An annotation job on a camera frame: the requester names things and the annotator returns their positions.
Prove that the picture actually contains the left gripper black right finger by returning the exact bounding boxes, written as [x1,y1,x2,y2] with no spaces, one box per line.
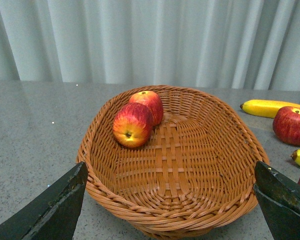
[253,161,300,240]

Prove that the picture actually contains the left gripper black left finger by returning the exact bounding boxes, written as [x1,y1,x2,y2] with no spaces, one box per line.
[0,162,88,240]

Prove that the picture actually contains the dark red apple on table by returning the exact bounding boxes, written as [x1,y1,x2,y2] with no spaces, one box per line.
[272,106,300,146]

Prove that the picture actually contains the brown woven wicker basket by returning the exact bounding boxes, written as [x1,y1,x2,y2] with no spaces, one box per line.
[76,85,269,240]

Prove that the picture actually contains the long yellow banana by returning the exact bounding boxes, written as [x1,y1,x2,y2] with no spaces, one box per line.
[240,99,300,119]

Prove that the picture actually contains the front red-yellow apple in basket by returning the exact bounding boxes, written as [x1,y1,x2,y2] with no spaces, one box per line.
[112,102,154,148]

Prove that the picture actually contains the rear red apple in basket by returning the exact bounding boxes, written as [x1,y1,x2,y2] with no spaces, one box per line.
[129,90,164,126]

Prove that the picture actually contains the white pleated curtain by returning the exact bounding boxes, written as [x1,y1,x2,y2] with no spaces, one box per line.
[0,0,300,91]

